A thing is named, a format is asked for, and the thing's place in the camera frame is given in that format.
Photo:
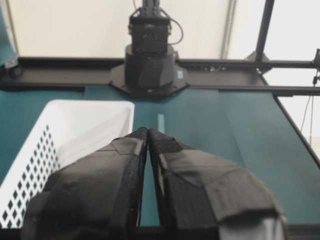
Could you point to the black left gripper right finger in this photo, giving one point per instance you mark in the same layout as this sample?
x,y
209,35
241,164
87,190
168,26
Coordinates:
x,y
202,196

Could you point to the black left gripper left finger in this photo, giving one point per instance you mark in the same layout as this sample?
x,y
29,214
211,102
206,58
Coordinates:
x,y
98,197

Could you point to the white perforated plastic basket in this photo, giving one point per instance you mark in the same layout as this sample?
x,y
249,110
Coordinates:
x,y
65,131

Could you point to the light tape strip on table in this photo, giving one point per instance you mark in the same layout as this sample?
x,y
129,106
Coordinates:
x,y
161,122

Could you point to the black aluminium frame rail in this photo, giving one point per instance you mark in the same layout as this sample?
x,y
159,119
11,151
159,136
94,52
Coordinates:
x,y
216,74

